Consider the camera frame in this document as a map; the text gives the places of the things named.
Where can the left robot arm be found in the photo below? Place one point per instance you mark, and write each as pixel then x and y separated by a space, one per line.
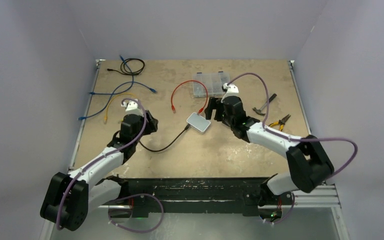
pixel 70 196

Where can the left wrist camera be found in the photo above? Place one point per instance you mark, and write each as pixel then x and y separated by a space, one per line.
pixel 131 105

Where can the white network switch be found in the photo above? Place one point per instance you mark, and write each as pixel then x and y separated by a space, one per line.
pixel 198 122

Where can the black mounting base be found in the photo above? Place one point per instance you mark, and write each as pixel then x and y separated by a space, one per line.
pixel 203 195

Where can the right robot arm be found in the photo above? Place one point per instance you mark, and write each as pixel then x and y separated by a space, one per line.
pixel 308 162

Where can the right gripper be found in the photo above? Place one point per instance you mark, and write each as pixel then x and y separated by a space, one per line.
pixel 214 103

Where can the yellow handled pliers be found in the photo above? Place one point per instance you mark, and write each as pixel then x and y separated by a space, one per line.
pixel 281 122

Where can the hammer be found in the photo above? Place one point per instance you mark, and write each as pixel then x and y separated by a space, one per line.
pixel 260 111

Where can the clear plastic organizer box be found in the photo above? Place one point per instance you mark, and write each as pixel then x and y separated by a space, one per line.
pixel 213 83

